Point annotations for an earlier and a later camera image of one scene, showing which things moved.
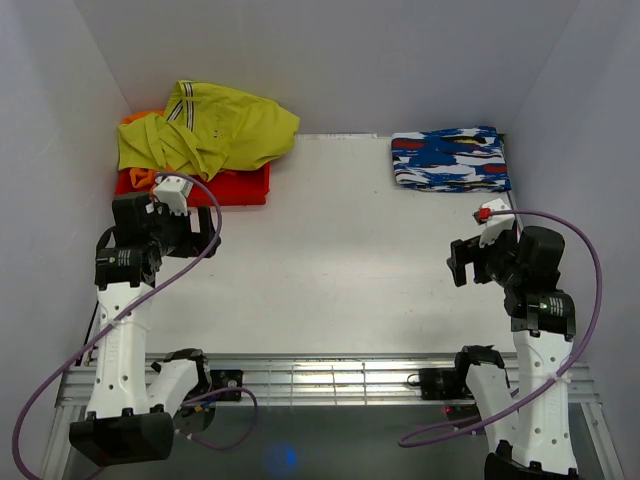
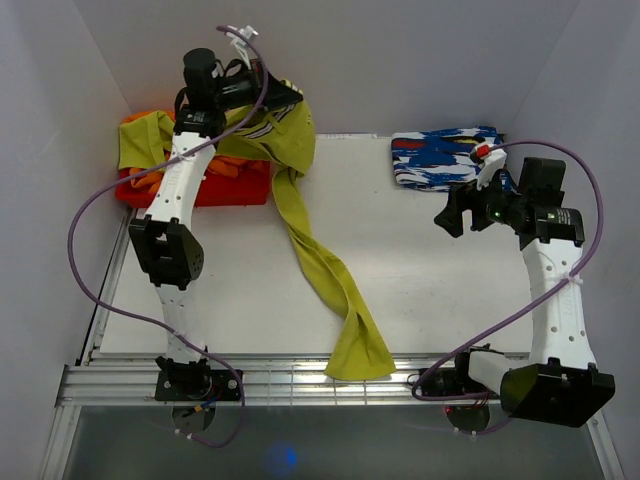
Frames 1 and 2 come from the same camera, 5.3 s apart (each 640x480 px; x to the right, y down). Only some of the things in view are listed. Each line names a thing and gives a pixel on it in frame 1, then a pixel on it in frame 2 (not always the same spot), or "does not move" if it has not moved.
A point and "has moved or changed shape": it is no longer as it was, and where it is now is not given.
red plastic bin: [227, 187] does not move
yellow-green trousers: [206, 132] has moved or changed shape
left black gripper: [194, 244] to [278, 96]
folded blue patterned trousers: [451, 160] does not move
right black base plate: [444, 384] does not move
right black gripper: [465, 251] to [459, 199]
